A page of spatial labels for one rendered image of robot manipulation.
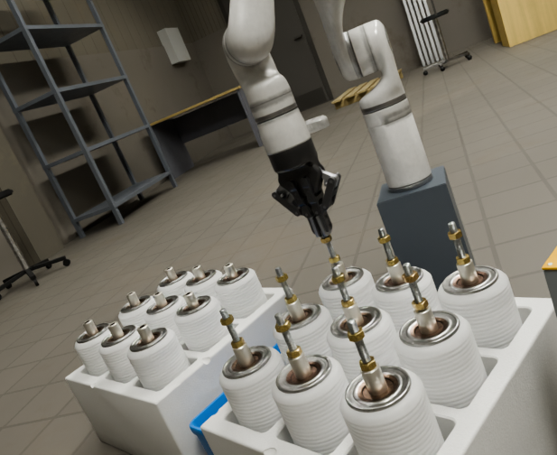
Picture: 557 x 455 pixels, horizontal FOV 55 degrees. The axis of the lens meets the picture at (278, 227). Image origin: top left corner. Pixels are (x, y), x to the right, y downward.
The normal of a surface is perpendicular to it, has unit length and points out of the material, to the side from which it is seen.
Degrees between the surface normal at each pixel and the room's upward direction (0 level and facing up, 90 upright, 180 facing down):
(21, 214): 90
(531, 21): 90
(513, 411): 90
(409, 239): 90
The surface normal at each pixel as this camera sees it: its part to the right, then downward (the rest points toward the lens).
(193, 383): 0.69, -0.09
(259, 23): 0.33, -0.10
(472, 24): -0.25, 0.36
